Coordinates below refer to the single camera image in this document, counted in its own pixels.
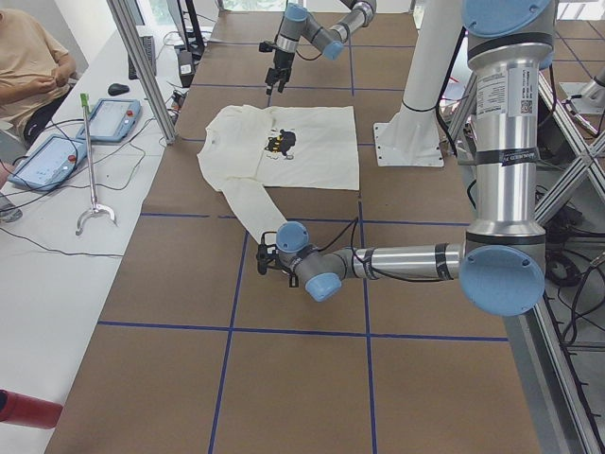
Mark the blue teach pendant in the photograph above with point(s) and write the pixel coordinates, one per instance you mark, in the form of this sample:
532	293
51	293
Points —
49	165
112	119

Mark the far blue teach pendant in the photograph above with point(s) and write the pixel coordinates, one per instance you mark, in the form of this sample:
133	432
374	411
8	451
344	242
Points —
112	119

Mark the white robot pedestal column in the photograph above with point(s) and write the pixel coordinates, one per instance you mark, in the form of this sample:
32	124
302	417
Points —
411	138

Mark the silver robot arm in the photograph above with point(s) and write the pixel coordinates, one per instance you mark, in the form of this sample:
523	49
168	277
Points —
297	22
501	263

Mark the silver reacher grabber tool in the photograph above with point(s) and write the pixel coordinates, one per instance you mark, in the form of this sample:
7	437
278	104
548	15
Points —
97	209

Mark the cream long-sleeve cat shirt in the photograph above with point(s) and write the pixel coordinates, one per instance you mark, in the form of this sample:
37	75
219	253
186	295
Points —
248	150

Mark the aluminium side frame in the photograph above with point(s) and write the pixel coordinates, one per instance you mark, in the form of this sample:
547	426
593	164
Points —
586	142

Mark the seated person beige shirt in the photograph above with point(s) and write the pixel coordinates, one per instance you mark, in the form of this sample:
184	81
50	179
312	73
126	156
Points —
35	73

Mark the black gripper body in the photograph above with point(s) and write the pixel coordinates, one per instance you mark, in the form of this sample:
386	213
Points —
273	268
282	60

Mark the aluminium frame post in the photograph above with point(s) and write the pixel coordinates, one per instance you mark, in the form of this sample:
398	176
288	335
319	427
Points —
129	34

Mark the red bottle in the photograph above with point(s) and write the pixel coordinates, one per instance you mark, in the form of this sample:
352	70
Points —
27	411

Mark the near blue teach pendant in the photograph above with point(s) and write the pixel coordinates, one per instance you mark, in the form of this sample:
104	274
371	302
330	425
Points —
49	165

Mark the black computer mouse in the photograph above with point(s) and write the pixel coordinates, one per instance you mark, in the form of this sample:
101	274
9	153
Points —
117	89

